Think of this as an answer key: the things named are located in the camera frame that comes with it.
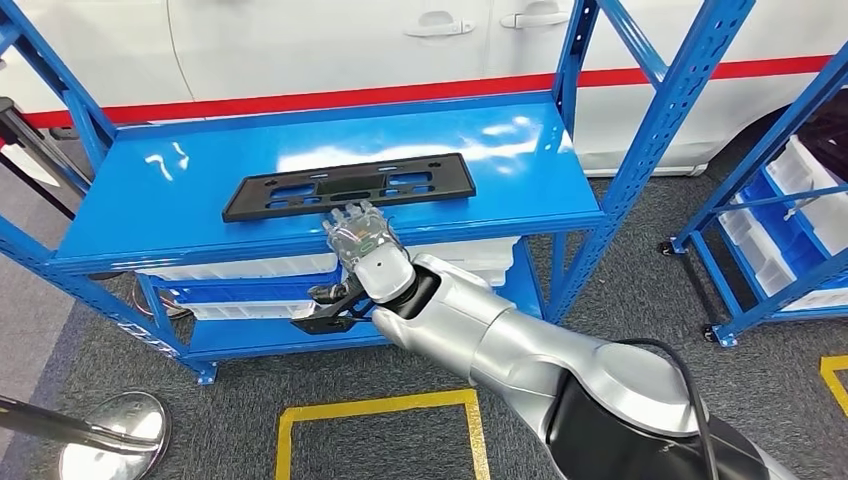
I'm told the black plastic plate frame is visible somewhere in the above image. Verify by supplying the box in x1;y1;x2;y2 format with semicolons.
221;152;477;224

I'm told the blue steel shelf rack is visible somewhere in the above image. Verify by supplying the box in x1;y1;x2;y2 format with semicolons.
0;0;757;387

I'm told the blue wheeled shelf rack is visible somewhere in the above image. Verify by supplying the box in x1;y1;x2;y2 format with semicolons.
659;39;848;349

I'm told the white car with red stripe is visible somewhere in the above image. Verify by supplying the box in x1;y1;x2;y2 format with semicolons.
0;0;848;179

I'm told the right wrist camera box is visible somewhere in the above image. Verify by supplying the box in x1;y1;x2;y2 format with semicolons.
290;274;376;336

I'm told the chrome stanchion post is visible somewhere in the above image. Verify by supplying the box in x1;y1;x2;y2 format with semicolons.
131;278;195;323
0;390;172;480

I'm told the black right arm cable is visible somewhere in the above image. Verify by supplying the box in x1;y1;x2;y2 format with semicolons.
612;337;723;480

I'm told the black stanchion post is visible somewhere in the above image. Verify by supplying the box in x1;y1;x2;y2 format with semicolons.
0;95;94;220

